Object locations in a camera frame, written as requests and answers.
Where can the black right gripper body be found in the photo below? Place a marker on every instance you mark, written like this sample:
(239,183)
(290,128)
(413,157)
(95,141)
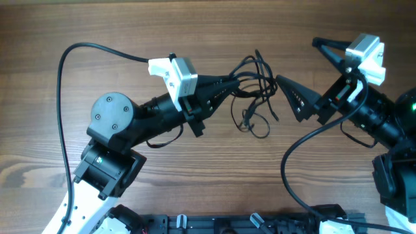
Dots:
(335,98)

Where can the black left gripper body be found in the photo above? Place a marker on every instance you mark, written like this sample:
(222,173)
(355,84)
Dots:
(192,110)

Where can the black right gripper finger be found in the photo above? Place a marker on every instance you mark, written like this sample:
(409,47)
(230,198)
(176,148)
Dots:
(326,46)
(302,100)

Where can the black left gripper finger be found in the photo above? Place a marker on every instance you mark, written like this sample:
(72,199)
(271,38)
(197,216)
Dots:
(211,96)
(223,81)

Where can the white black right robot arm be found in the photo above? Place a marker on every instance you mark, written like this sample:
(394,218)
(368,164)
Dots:
(390,123)

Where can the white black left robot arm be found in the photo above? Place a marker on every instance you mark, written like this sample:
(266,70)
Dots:
(109,163)

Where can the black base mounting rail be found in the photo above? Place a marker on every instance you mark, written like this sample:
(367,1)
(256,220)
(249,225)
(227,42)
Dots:
(121,219)

